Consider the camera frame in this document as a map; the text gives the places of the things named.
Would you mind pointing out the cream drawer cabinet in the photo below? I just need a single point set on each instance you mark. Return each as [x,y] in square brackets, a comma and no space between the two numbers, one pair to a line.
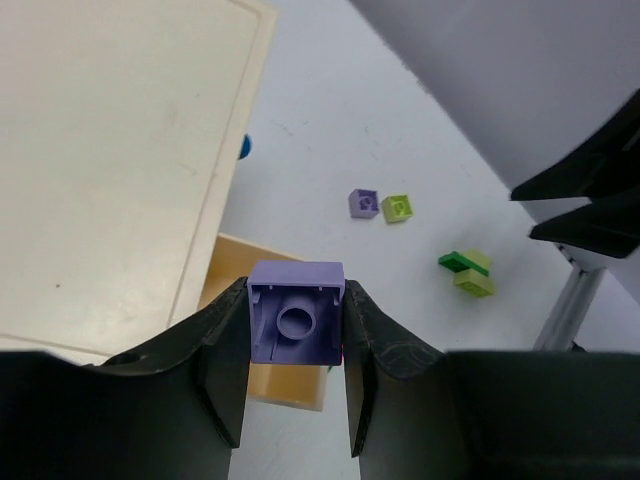
[121,126]

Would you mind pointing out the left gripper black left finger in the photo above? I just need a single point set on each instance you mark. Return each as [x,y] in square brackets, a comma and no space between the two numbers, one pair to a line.
[169,408]

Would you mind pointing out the aluminium table rail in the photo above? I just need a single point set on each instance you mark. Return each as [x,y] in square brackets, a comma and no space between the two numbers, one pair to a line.
[568,313]

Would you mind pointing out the lime lego brick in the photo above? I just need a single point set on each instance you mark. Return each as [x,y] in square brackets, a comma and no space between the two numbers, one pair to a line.
[396,208]

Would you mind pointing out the purple lego brick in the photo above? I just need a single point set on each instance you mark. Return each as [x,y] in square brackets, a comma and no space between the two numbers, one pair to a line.
[302,300]
[363,204]

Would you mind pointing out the green and lime lego stack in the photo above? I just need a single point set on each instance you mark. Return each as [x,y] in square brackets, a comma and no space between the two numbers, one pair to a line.
[471,271]

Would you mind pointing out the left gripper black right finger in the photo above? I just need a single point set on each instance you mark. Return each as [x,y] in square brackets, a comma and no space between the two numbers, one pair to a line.
[417,413]

